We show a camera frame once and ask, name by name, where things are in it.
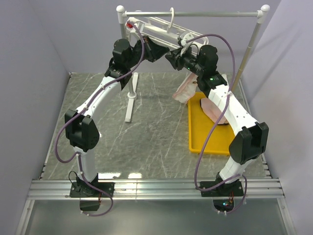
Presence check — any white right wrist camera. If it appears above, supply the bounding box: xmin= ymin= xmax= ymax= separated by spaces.
xmin=178 ymin=33 xmax=194 ymax=56

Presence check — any pink underwear in tray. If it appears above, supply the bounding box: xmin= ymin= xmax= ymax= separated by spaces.
xmin=200 ymin=98 xmax=222 ymax=122

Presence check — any yellow plastic tray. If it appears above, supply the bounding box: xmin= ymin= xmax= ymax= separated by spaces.
xmin=187 ymin=92 xmax=235 ymax=156

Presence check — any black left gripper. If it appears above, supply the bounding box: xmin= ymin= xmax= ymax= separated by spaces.
xmin=127 ymin=36 xmax=170 ymax=70

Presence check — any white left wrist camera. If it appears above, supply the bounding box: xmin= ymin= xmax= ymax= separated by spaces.
xmin=125 ymin=21 xmax=145 ymax=38

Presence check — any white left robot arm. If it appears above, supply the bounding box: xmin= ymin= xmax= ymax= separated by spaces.
xmin=65 ymin=36 xmax=170 ymax=217

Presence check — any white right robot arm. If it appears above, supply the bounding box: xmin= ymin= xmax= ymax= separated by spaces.
xmin=165 ymin=45 xmax=269 ymax=196

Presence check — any white plastic clip hanger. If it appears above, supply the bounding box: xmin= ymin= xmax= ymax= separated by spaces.
xmin=126 ymin=7 xmax=201 ymax=49

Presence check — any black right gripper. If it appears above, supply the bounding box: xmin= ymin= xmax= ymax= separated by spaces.
xmin=164 ymin=46 xmax=204 ymax=77

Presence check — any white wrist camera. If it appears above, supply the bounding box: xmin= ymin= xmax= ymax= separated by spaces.
xmin=178 ymin=33 xmax=194 ymax=56
xmin=125 ymin=21 xmax=145 ymax=38

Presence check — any white pink underwear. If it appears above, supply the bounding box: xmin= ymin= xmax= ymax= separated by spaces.
xmin=172 ymin=73 xmax=198 ymax=104

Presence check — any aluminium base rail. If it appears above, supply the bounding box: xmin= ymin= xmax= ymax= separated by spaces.
xmin=14 ymin=178 xmax=296 ymax=235

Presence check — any white metal clothes rack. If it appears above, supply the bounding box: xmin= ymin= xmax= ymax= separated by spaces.
xmin=116 ymin=4 xmax=271 ymax=123

